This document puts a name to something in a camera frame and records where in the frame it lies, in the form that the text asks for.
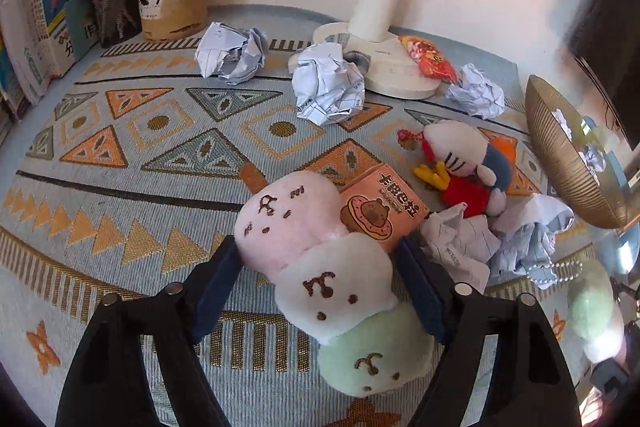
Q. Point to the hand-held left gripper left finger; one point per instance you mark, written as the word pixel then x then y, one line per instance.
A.
pixel 215 292

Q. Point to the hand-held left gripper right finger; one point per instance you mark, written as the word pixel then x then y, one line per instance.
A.
pixel 425 287

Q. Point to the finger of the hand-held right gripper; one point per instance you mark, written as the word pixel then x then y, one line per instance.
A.
pixel 610 379

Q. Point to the dango plush skewer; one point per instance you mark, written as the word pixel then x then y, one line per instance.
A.
pixel 595 307

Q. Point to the orange capybara snack box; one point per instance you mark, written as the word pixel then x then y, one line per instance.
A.
pixel 385 202

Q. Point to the dango plush toy with faces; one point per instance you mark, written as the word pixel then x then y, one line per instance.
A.
pixel 330 287

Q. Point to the white cat plush toy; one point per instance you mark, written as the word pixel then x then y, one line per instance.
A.
pixel 450 147

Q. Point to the golden ribbed bowl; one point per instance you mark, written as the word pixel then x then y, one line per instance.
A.
pixel 555 157

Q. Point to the patterned woven table mat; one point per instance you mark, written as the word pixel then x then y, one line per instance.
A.
pixel 150 207

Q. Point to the orange snack packet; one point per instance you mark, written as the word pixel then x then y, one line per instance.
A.
pixel 430 57

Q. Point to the green plastic packet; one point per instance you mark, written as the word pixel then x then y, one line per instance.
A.
pixel 607 139

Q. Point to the white desk lamp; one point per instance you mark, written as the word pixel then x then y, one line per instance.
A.
pixel 370 7

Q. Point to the black mesh pen holder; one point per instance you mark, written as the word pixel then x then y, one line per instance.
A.
pixel 115 14

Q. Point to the black monitor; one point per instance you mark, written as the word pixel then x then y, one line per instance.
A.
pixel 610 32

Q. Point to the row of upright books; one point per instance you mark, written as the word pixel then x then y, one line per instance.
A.
pixel 60 7

